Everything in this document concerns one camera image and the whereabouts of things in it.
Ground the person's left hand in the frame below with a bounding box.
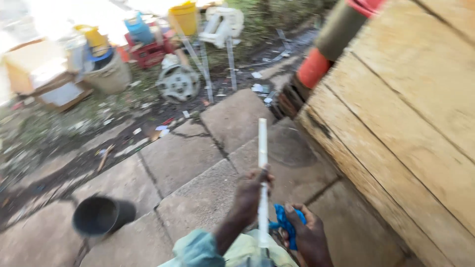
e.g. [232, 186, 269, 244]
[235, 165, 275, 225]

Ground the person's right hand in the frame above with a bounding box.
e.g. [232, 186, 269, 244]
[283, 202, 334, 267]

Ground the white plastic pipe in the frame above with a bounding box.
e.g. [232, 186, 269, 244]
[258, 118, 270, 249]

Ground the blue cloth rag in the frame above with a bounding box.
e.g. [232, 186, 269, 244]
[269, 203, 307, 251]

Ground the person's light green clothing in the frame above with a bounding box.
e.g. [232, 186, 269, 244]
[157, 228, 300, 267]

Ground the metal strip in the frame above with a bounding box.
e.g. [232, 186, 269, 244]
[226, 36, 238, 92]
[199, 41, 214, 104]

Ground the grey wheel hubcap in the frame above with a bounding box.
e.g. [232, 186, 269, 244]
[156, 64, 201, 104]

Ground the orange and olive pipe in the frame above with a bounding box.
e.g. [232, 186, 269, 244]
[296, 0, 386, 90]

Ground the white plastic chair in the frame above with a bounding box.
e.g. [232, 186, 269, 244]
[198, 6, 245, 49]

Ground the black plastic bucket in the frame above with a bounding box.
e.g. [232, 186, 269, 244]
[71, 195, 137, 239]

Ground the red plastic crate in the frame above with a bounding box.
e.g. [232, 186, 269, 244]
[124, 30, 176, 70]

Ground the yellow plastic bucket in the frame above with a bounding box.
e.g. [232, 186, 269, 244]
[168, 1, 199, 37]

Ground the beige woven basket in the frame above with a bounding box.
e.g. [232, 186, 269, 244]
[82, 52, 133, 95]

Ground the blue plastic container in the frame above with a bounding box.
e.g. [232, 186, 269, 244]
[124, 12, 155, 45]

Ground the yellow plastic jerrycan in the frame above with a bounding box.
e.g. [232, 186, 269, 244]
[73, 24, 109, 57]

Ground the wooden box with white boards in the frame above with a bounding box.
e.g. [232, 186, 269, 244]
[2, 39, 94, 112]

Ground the wooden plank wall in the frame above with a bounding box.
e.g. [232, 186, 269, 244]
[296, 0, 475, 267]

